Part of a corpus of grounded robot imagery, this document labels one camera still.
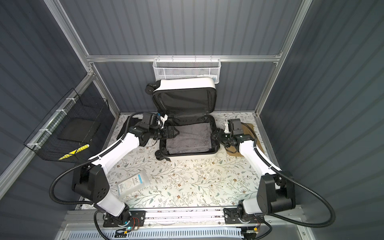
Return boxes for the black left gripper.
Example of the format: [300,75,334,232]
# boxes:
[148,126,179,140]

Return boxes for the grey towel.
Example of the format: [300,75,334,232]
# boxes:
[166,123,212,155]

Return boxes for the tan shorts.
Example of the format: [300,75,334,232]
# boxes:
[224,122,266,158]

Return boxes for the white hard-shell suitcase black lining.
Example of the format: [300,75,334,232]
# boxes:
[145,77,220,161]

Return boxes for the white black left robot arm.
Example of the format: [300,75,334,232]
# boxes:
[72,113,180,226]

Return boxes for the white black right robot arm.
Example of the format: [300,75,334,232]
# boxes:
[211,119,296,223]

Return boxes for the black folded t-shirt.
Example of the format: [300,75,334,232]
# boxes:
[116,117,141,140]

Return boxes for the white flat packet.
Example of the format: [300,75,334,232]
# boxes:
[117,171,150,198]

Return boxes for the floral table mat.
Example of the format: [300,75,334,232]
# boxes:
[80,112,289,210]

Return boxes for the yellow black striped item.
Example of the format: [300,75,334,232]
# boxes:
[59,144,90,161]

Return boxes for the black pad in basket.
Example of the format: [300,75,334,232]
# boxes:
[58,118,101,143]

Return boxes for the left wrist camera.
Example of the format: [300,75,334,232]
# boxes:
[158,113,168,123]

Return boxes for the black right corrugated cable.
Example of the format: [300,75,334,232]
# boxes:
[239,121,337,240]

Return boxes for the black corrugated cable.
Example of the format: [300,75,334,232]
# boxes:
[239,121,337,240]
[49,111,145,240]

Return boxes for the white wire mesh basket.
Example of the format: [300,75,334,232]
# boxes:
[153,59,222,84]

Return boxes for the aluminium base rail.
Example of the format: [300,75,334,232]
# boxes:
[56,205,313,240]

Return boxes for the black wire mesh basket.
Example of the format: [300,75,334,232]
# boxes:
[24,85,115,163]

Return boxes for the black left corrugated cable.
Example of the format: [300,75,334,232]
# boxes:
[49,111,145,240]

